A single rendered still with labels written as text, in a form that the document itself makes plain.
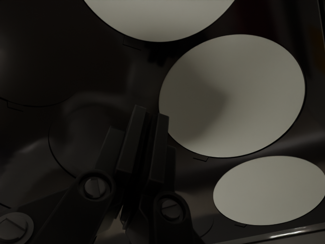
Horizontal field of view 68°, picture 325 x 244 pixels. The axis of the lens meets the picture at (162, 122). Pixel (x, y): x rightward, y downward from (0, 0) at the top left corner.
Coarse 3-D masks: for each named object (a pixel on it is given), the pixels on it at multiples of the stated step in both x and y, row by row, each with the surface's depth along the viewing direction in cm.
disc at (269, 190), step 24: (240, 168) 21; (264, 168) 20; (288, 168) 20; (312, 168) 20; (216, 192) 23; (240, 192) 23; (264, 192) 22; (288, 192) 22; (312, 192) 22; (240, 216) 25; (264, 216) 24; (288, 216) 24
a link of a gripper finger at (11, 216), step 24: (144, 120) 10; (120, 144) 9; (96, 168) 8; (120, 168) 7; (120, 192) 8; (0, 216) 6; (24, 216) 6; (48, 216) 6; (0, 240) 5; (24, 240) 6
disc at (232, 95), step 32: (192, 64) 16; (224, 64) 15; (256, 64) 15; (288, 64) 15; (160, 96) 17; (192, 96) 17; (224, 96) 17; (256, 96) 17; (288, 96) 16; (192, 128) 19; (224, 128) 18; (256, 128) 18; (288, 128) 18
